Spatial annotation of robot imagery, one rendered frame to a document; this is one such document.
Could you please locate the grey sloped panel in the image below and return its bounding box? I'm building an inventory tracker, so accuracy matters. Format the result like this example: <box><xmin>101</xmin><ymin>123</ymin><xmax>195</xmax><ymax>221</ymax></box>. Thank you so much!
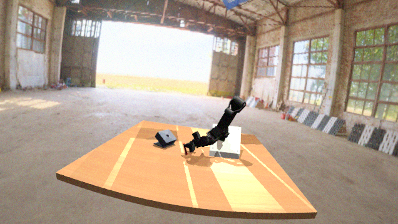
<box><xmin>154</xmin><ymin>130</ymin><xmax>177</xmax><ymax>148</ymax></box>

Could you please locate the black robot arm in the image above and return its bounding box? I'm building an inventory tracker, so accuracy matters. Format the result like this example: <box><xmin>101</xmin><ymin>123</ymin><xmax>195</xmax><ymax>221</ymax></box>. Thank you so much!
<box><xmin>192</xmin><ymin>96</ymin><xmax>246</xmax><ymax>146</ymax></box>

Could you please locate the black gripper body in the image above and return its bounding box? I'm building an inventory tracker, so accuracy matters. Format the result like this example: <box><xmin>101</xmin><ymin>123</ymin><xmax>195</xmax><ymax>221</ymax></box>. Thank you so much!
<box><xmin>187</xmin><ymin>140</ymin><xmax>205</xmax><ymax>153</ymax></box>

